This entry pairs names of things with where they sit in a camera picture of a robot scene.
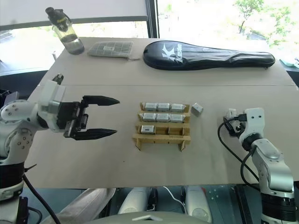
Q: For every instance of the pale green object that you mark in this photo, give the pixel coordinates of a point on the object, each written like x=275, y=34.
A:
x=289, y=62

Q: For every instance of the black racket cover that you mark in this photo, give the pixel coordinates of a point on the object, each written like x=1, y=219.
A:
x=187, y=56

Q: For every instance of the dark grey box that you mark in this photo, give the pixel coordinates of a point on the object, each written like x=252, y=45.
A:
x=8, y=96

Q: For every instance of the wooden tiered rack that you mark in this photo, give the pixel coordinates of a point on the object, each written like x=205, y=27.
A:
x=163, y=138

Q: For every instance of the white rounded robot shell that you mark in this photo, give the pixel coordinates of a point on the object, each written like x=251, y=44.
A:
x=197, y=203
x=135, y=200

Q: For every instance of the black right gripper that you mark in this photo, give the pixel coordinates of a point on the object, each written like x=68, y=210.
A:
x=233, y=128

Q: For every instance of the grey robot torso top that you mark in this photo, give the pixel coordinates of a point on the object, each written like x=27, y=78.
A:
x=149, y=219

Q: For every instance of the black window frame post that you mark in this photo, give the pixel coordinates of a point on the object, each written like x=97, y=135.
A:
x=153, y=18

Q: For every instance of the white roller blind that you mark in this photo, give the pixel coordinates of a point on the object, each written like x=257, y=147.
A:
x=70, y=8

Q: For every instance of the grey gridded plastic packet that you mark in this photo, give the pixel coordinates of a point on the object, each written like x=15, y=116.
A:
x=109, y=49

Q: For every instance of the small white boxy object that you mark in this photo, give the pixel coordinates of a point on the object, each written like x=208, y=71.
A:
x=231, y=112

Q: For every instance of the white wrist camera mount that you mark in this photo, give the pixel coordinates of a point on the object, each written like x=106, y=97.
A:
x=254, y=121
x=50, y=91

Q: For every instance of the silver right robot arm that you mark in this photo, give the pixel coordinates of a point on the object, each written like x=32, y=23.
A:
x=273, y=163

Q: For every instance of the black upright bracket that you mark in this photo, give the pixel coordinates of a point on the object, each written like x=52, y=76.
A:
x=22, y=210

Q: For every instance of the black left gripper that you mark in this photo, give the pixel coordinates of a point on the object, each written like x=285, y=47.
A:
x=70, y=114

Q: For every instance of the clear water bottle black cap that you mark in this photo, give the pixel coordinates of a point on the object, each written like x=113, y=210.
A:
x=70, y=39

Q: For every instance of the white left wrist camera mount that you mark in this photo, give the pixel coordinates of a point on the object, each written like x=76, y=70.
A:
x=50, y=91

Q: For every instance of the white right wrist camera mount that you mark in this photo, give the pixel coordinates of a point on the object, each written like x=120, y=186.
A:
x=254, y=121

